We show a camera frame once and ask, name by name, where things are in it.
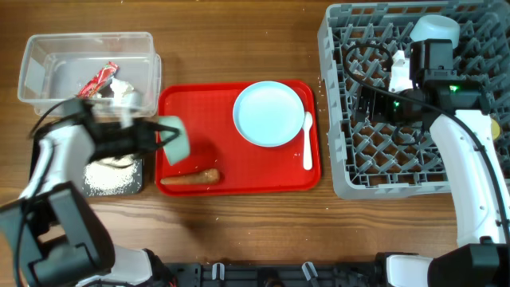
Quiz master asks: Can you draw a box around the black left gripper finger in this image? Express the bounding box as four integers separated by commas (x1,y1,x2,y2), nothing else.
155,133,179,148
151,123,180,134

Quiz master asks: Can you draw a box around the green bowl with rice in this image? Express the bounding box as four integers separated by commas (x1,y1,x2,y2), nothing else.
159,116,190,165

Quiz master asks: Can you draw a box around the white tissue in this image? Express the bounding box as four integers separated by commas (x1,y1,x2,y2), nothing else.
109,77,135,98

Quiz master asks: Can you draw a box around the red snack wrapper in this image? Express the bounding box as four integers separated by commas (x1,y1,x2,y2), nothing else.
76,61,120,98

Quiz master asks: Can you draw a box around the white plastic spoon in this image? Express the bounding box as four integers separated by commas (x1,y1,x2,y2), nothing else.
302,112,313,171

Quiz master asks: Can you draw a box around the light blue plate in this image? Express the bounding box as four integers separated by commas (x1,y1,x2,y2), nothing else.
233,81,305,147

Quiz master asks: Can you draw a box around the light blue bowl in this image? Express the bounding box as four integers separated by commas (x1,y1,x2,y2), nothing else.
410,14,460,46

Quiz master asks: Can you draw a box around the yellow plastic cup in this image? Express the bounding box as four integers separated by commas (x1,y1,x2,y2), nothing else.
491,118,502,141

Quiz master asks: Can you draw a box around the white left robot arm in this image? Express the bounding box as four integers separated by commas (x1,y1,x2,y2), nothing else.
1,98,190,286

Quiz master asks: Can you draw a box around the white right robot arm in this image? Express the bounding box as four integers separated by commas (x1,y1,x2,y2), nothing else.
345,39,509,286

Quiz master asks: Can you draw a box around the black waste tray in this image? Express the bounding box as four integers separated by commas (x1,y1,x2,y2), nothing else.
29,119,145,198

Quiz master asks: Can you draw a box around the grey dishwasher rack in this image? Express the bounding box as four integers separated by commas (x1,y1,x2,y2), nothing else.
317,1,509,199

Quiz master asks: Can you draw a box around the clear plastic waste bin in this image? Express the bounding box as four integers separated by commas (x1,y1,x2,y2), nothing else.
18,32,162,117

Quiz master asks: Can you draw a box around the pile of white rice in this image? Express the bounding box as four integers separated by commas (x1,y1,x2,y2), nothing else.
83,155,143,197

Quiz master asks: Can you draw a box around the red plastic tray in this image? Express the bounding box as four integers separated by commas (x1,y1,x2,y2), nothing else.
155,82,321,196

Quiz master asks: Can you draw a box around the orange carrot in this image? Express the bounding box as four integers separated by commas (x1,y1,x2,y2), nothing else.
159,168,221,185

